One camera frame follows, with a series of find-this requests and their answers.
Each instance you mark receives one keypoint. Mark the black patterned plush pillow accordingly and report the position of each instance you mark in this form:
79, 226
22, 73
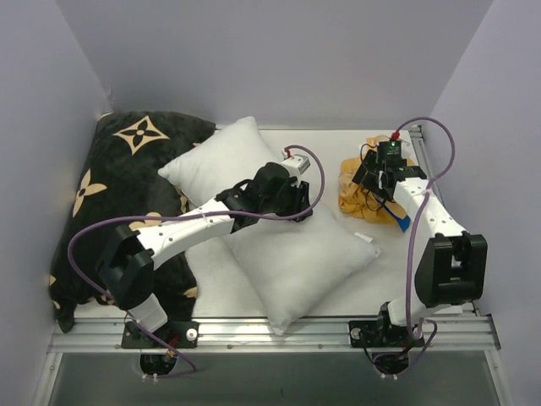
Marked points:
119, 179

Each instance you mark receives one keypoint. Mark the aluminium right frame rail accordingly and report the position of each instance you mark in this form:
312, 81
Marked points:
427, 152

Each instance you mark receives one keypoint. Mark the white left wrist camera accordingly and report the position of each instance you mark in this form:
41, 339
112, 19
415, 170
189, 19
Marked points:
296, 165

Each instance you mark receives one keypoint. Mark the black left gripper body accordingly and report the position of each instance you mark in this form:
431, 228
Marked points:
300, 200

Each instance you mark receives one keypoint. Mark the white pillow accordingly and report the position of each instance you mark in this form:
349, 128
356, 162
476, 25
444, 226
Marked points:
291, 266

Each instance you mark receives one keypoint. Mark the aluminium frame rail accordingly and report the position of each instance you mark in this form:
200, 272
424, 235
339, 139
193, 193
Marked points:
427, 152
466, 332

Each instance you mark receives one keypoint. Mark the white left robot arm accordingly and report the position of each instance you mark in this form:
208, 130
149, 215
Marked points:
131, 257

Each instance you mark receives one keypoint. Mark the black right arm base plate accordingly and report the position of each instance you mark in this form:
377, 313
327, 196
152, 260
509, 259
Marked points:
370, 334

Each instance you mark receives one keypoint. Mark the aluminium front frame rail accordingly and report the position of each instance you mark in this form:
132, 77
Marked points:
466, 332

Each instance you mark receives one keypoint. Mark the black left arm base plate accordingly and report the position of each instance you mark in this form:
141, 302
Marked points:
180, 334

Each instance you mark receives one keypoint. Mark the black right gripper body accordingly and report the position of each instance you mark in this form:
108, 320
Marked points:
373, 170

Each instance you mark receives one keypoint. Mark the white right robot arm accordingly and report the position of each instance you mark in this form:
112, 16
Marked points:
396, 311

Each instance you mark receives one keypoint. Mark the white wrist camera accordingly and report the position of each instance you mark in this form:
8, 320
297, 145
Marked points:
396, 136
296, 165

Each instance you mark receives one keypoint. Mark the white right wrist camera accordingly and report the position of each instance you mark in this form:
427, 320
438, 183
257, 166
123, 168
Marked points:
396, 136

